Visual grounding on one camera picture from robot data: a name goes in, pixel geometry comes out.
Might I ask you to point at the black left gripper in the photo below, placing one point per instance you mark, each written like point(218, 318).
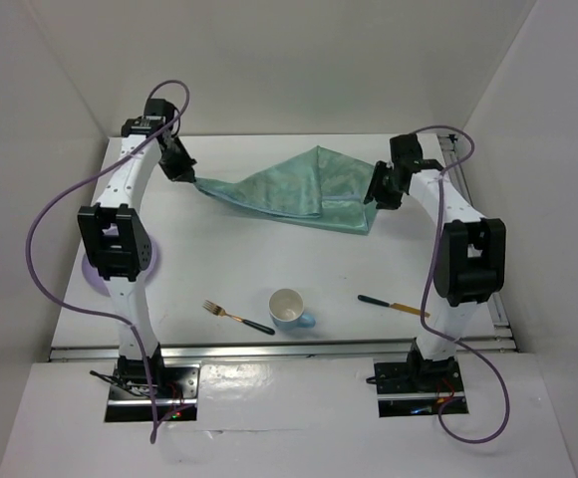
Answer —
point(184, 170)

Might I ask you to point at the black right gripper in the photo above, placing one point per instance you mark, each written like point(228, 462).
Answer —
point(376, 190)

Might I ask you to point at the teal green cloth napkin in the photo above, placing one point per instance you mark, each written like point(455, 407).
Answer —
point(320, 188)

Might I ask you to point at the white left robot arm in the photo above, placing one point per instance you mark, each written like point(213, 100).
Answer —
point(117, 244)

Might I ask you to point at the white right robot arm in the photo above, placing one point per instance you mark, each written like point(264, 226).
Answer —
point(468, 257)

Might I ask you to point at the lavender plastic plate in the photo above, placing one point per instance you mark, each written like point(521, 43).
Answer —
point(96, 282)

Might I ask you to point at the light blue ceramic mug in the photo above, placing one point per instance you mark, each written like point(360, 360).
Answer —
point(287, 311)

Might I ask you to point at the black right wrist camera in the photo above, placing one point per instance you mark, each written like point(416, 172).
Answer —
point(406, 150)

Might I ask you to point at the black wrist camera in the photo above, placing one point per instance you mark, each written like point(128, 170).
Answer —
point(406, 150)
point(159, 108)

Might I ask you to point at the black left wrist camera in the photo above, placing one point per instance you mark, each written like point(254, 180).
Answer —
point(159, 108)

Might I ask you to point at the gold knife dark handle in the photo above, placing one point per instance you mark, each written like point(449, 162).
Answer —
point(384, 304)

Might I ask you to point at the gold fork dark handle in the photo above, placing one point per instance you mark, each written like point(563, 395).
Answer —
point(218, 311)

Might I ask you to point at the aluminium right frame rail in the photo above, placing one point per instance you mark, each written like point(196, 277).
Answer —
point(457, 147)

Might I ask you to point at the aluminium frame rail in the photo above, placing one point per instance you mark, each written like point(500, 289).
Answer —
point(457, 147)
point(263, 351)

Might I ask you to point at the aluminium front frame rail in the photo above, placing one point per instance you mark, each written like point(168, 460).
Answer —
point(263, 351)

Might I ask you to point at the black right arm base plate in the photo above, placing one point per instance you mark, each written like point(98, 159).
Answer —
point(400, 394)

